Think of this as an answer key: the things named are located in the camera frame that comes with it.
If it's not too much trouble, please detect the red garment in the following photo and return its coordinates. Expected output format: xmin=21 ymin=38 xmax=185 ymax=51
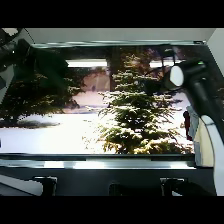
xmin=182 ymin=109 xmax=194 ymax=142

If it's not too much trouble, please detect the grey garment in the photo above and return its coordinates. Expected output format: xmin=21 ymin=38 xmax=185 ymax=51
xmin=186 ymin=105 xmax=202 ymax=142

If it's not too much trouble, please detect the cream garment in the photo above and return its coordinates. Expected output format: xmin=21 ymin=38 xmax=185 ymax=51
xmin=193 ymin=122 xmax=215 ymax=168

